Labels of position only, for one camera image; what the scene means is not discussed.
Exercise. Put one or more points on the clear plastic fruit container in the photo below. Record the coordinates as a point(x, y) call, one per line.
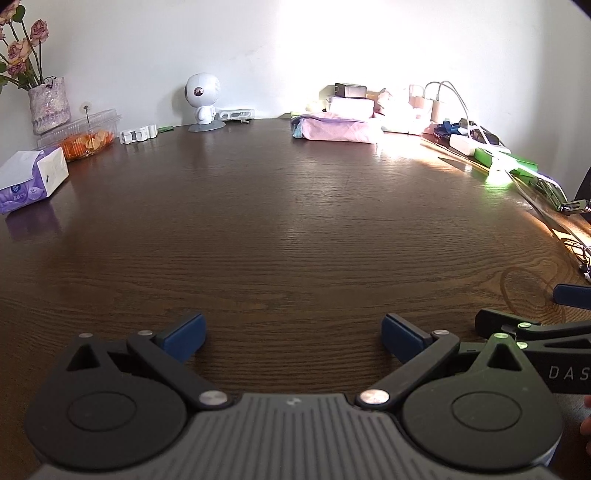
point(85, 138)

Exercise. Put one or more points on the pile of small packets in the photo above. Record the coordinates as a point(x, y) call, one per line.
point(397, 115)

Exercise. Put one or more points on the purple white wrapped vase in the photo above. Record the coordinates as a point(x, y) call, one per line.
point(48, 106)

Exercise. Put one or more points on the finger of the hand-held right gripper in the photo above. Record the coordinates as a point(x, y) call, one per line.
point(498, 321)
point(572, 294)

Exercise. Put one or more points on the blue small objects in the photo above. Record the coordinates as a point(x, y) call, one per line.
point(447, 129)

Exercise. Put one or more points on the white robot-shaped camera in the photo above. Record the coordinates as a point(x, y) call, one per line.
point(202, 94)

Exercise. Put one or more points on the green box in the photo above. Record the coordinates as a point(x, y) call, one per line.
point(503, 161)

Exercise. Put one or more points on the black charger box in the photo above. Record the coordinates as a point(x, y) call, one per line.
point(350, 90)

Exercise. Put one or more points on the white folded pack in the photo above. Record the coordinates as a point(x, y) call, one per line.
point(351, 107)

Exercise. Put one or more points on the white plastic clip gadget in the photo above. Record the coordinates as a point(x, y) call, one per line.
point(138, 134)

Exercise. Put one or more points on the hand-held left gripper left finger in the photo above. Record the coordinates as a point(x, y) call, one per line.
point(184, 337)

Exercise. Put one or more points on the purple white tissue pack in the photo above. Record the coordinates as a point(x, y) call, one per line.
point(32, 180)

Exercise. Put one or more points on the white wall charger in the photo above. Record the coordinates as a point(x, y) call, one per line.
point(436, 108)

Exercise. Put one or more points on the dried rose flowers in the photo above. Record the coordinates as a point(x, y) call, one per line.
point(21, 50)

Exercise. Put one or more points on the pink blue purple garment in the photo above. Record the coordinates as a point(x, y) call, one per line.
point(337, 130)

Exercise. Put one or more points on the white power bank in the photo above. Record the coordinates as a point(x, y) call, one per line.
point(464, 144)

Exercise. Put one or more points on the clear plastic case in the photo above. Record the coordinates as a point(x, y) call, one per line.
point(236, 114)

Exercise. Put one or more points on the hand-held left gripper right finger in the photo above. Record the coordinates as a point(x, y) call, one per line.
point(401, 338)

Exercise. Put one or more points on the person's right hand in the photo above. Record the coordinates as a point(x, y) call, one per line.
point(586, 427)

